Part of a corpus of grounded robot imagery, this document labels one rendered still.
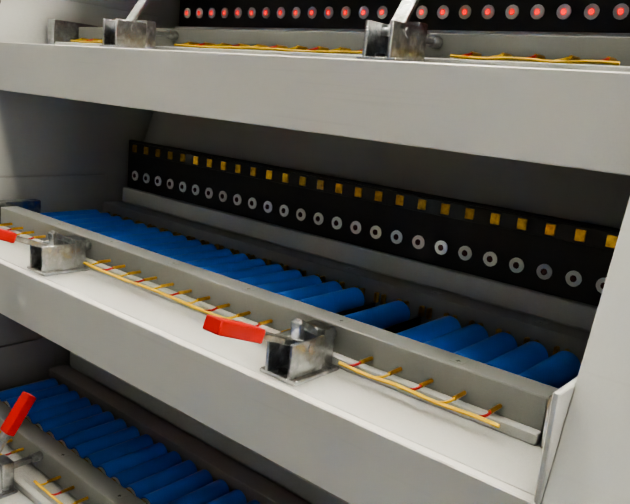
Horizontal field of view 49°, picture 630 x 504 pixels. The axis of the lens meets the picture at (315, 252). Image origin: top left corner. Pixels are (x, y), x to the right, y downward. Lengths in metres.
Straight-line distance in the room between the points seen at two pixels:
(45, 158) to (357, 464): 0.53
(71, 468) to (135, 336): 0.18
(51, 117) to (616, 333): 0.63
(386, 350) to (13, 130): 0.49
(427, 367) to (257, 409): 0.10
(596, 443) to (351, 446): 0.12
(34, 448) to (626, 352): 0.51
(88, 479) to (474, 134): 0.41
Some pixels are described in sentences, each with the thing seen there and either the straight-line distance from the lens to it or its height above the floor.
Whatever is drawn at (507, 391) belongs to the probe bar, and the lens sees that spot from 0.38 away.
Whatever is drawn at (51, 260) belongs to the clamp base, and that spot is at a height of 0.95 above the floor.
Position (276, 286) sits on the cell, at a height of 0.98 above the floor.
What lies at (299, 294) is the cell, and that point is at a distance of 0.50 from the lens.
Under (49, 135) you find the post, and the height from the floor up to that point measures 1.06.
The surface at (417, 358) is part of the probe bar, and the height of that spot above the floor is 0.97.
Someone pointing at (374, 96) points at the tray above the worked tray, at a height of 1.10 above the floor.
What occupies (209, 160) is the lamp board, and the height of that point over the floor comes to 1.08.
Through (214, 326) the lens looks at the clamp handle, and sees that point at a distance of 0.35.
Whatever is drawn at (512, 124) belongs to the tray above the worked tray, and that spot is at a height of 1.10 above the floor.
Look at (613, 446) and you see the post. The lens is 0.32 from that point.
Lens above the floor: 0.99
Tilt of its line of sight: 2 degrees up
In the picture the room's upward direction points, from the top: 17 degrees clockwise
